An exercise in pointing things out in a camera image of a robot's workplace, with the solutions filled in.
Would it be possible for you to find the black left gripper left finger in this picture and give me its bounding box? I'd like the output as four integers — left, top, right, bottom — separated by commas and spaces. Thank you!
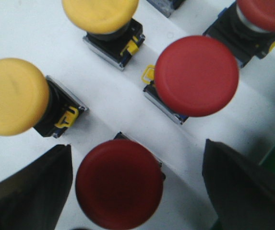
0, 145, 73, 230

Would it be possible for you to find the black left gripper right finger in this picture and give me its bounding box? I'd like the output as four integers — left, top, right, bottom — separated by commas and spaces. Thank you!
202, 139, 275, 230

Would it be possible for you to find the red mushroom push button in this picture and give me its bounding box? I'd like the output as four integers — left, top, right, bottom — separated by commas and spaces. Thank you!
203, 0, 275, 68
142, 35, 239, 125
75, 132, 165, 230

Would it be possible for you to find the yellow mushroom push button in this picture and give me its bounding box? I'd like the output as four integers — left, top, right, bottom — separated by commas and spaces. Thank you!
62, 0, 145, 70
0, 58, 88, 138

